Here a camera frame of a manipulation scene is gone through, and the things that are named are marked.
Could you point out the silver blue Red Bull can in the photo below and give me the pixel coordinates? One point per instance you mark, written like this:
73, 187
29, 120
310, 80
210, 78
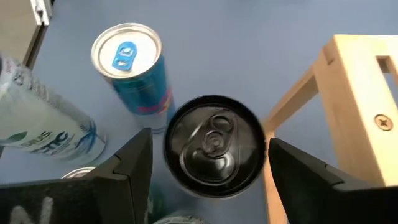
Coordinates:
126, 51

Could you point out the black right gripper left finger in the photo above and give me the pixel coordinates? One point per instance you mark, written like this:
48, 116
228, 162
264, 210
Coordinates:
77, 202

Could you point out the wooden slatted shelf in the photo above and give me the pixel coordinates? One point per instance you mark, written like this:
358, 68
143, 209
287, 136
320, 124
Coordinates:
357, 109

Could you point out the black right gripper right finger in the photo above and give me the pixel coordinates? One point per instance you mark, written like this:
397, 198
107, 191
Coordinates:
326, 202

